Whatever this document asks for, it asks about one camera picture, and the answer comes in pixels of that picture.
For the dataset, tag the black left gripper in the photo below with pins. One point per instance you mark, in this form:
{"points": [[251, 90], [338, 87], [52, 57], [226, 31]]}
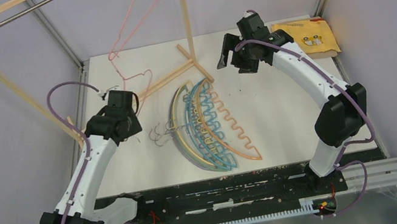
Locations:
{"points": [[136, 127]]}

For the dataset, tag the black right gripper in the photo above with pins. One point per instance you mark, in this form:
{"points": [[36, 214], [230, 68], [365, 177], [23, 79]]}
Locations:
{"points": [[229, 43]]}

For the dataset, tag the pink wire hanger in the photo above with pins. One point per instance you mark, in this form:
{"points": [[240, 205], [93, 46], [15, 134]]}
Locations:
{"points": [[136, 16]]}

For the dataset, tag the orange wavy plastic hanger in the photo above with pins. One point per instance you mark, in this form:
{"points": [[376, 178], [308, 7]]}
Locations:
{"points": [[235, 140]]}

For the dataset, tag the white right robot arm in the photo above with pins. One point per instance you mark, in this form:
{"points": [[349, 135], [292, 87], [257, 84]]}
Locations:
{"points": [[343, 119]]}

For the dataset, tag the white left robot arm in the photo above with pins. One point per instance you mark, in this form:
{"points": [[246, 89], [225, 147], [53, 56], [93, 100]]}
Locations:
{"points": [[77, 205]]}

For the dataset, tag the teal plastic hanger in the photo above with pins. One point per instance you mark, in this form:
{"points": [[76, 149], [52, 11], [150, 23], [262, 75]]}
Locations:
{"points": [[213, 160]]}

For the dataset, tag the yellow plastic hanger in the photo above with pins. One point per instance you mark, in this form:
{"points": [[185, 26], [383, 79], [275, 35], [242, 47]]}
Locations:
{"points": [[180, 144]]}

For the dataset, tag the yellow printed folded cloth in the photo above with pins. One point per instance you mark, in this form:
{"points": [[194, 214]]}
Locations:
{"points": [[313, 35]]}

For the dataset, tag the blue wavy plastic hanger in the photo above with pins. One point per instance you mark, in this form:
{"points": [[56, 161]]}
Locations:
{"points": [[209, 129]]}

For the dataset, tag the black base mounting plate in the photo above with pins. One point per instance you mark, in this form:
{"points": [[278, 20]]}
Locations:
{"points": [[234, 197]]}

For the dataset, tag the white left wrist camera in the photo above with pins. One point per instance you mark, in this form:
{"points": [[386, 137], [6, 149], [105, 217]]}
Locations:
{"points": [[104, 93]]}

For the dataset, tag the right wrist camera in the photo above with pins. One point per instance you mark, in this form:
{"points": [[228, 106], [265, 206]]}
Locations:
{"points": [[250, 14]]}

